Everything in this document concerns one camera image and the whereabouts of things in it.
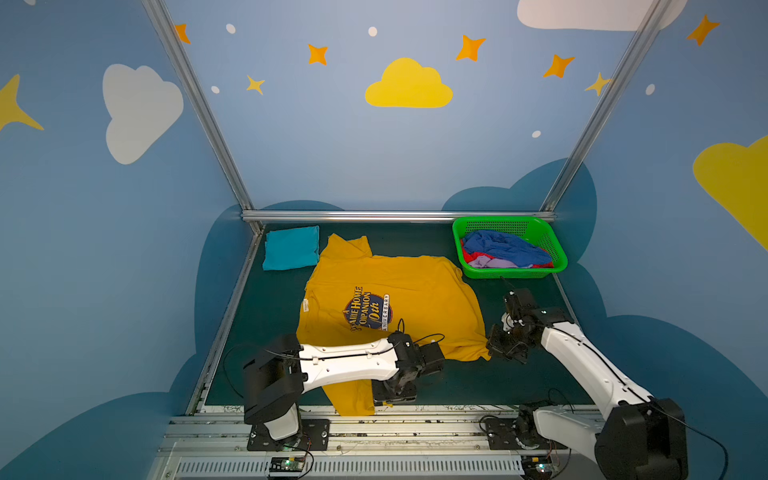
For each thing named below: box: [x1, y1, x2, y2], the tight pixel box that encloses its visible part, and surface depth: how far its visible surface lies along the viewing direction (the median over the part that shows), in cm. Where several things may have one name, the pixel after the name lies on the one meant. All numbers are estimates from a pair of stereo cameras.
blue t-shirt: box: [462, 230, 553, 267], surface depth 106 cm
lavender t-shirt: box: [468, 255, 518, 268], surface depth 103 cm
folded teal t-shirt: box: [262, 225, 320, 271], surface depth 114 cm
